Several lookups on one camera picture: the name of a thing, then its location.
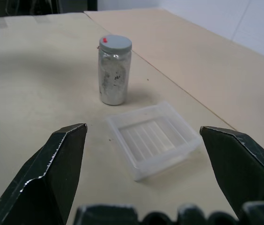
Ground grey-blue plastic jar lid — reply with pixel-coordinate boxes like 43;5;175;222
99;34;132;53

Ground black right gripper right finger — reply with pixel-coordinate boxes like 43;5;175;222
199;126;264;220

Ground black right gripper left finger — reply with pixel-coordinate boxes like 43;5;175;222
0;123;88;225

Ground dark furniture behind table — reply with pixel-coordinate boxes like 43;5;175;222
0;0;87;18

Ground glass jar with grey lid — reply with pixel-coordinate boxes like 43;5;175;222
97;45;132;106

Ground clear plastic tray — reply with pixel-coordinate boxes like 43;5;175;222
106;101;203;182

